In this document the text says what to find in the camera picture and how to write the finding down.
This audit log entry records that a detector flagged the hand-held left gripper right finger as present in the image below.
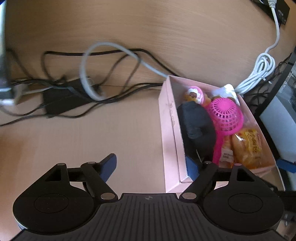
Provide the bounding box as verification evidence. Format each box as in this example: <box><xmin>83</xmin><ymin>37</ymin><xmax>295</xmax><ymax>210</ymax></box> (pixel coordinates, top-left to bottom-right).
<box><xmin>180</xmin><ymin>157</ymin><xmax>257</xmax><ymax>200</ymax></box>

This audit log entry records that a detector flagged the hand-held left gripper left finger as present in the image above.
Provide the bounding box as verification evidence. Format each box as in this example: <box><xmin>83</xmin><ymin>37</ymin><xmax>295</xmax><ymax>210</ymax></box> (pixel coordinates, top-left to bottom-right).
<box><xmin>44</xmin><ymin>153</ymin><xmax>118</xmax><ymax>201</ymax></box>

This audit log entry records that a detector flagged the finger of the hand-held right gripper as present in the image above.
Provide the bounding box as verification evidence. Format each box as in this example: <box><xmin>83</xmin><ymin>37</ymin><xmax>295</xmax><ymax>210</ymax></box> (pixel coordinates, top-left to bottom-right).
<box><xmin>276</xmin><ymin>158</ymin><xmax>296</xmax><ymax>173</ymax></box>

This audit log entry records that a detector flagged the small packaged bread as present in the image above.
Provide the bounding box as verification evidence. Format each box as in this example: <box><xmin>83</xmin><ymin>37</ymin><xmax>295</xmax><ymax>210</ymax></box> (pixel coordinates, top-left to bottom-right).
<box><xmin>218</xmin><ymin>136</ymin><xmax>234</xmax><ymax>168</ymax></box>

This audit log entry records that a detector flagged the packaged bread with yellow label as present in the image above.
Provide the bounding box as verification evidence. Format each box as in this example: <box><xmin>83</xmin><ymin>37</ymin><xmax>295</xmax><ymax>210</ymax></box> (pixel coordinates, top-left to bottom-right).
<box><xmin>231</xmin><ymin>127</ymin><xmax>269</xmax><ymax>169</ymax></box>

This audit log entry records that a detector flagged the black fabric pouch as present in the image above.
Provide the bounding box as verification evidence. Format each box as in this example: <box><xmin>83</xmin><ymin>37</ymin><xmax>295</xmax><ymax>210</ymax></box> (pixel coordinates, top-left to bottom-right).
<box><xmin>177</xmin><ymin>102</ymin><xmax>217</xmax><ymax>164</ymax></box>

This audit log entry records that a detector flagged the pink cardboard box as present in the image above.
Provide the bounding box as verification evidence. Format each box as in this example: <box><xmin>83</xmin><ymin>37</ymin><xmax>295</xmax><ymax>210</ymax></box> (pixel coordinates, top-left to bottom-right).
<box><xmin>158</xmin><ymin>75</ymin><xmax>286</xmax><ymax>193</ymax></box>

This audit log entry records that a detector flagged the pink plastic toy basket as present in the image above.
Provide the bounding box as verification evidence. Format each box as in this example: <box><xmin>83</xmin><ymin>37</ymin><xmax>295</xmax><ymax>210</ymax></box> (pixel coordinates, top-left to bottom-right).
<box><xmin>206</xmin><ymin>97</ymin><xmax>244</xmax><ymax>166</ymax></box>

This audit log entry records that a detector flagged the black power adapter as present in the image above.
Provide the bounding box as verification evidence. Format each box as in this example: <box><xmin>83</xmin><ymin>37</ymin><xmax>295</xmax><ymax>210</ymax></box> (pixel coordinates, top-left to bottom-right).
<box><xmin>43</xmin><ymin>79</ymin><xmax>93</xmax><ymax>115</ymax></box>

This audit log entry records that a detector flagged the black cable tangle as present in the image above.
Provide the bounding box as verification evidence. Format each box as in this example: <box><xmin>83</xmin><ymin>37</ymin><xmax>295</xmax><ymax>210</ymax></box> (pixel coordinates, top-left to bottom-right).
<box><xmin>245</xmin><ymin>54</ymin><xmax>293</xmax><ymax>114</ymax></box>

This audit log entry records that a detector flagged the white cable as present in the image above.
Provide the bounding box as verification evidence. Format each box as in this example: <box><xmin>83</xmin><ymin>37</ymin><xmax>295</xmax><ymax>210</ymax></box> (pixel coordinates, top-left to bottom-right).
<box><xmin>233</xmin><ymin>0</ymin><xmax>281</xmax><ymax>95</ymax></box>

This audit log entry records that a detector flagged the grey cable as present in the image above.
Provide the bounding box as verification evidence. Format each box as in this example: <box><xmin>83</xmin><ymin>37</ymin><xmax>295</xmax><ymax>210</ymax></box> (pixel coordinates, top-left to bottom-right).
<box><xmin>80</xmin><ymin>42</ymin><xmax>169</xmax><ymax>101</ymax></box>

